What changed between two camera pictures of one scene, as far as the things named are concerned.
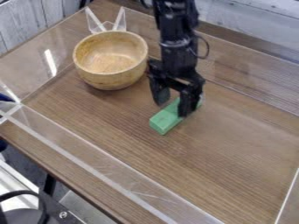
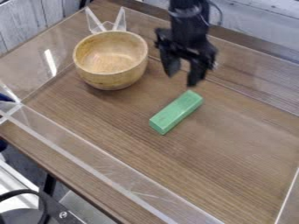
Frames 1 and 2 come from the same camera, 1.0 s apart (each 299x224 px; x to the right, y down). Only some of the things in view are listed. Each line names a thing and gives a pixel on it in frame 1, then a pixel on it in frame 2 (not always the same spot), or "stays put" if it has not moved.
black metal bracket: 53,212 stays put
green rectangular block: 168,117 stays put
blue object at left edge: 4,97 stays put
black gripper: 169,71 → 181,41
